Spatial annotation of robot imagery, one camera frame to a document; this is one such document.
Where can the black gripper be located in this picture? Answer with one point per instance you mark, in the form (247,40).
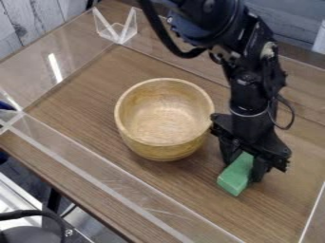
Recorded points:
(252,134)

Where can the green rectangular block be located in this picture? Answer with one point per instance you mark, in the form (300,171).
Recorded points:
(235,178)

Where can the brown wooden bowl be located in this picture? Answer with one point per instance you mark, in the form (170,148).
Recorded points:
(162,118)

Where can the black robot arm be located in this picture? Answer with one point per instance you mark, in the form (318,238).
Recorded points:
(223,28)

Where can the black table leg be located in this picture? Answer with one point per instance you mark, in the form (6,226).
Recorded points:
(54,200)

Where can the clear acrylic tray wall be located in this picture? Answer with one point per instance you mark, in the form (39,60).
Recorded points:
(133,208)

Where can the clear acrylic corner bracket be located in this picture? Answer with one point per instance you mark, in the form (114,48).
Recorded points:
(118,33)

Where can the black metal bracket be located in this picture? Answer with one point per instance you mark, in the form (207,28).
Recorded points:
(73,234)

